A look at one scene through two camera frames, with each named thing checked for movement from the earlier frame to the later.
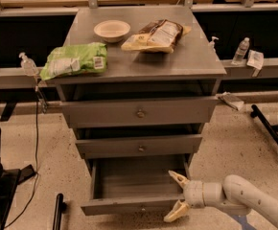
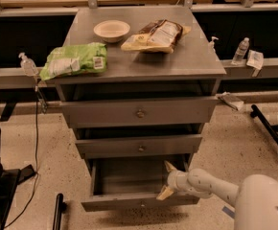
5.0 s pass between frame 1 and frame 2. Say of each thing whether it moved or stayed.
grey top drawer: stayed
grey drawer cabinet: stayed
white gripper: moved
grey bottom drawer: stayed
